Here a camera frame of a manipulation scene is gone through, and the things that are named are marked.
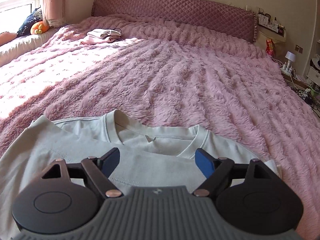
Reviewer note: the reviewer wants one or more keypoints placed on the pink curtain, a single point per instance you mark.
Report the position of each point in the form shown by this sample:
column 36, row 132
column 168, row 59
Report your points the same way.
column 53, row 12

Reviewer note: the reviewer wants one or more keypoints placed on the red snack bag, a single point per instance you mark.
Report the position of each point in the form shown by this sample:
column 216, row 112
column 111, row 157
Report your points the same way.
column 270, row 48

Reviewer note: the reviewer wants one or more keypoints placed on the white sweatshirt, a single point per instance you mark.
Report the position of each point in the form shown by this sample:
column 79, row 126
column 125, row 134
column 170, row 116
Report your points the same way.
column 149, row 156

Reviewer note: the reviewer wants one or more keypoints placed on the purple quilted headboard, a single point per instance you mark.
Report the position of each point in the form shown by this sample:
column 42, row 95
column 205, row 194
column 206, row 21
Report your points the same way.
column 215, row 16

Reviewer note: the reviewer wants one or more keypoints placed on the white open shelf unit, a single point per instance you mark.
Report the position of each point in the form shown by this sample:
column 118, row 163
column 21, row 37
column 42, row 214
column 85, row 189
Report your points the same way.
column 313, row 70

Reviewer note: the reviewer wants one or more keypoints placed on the orange plush toy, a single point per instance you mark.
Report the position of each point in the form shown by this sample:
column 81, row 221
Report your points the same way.
column 39, row 28

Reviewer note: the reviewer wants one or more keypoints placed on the white window seat cushion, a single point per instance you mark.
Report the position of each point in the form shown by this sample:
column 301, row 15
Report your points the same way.
column 22, row 45

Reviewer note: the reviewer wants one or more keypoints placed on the white desk calendar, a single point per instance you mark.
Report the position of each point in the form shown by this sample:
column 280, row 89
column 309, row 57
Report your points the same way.
column 263, row 20

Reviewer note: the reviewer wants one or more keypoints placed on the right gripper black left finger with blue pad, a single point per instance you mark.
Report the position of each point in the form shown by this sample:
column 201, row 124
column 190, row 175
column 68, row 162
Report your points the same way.
column 87, row 180

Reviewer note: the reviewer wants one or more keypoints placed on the green basket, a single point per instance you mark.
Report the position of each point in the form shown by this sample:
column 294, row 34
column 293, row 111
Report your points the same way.
column 314, row 93

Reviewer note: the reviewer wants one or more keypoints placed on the white power strip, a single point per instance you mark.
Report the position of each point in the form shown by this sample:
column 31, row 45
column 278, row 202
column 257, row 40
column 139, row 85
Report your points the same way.
column 287, row 69

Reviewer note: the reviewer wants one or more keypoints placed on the white table lamp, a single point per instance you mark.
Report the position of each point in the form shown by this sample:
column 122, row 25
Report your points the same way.
column 291, row 57

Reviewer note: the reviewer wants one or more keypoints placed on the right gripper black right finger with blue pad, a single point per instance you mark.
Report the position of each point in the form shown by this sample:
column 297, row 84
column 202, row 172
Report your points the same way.
column 227, row 180

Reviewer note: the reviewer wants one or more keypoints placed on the folded clothes pile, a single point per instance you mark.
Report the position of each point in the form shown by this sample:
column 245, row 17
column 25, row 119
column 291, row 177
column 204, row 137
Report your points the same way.
column 98, row 36

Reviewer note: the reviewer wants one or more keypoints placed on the navy blue pillow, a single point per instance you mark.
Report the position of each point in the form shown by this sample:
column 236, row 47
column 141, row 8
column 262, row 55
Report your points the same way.
column 34, row 17

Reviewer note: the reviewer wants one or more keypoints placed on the pink fluffy bed blanket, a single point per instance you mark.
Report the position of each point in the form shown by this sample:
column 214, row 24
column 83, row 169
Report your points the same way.
column 162, row 73

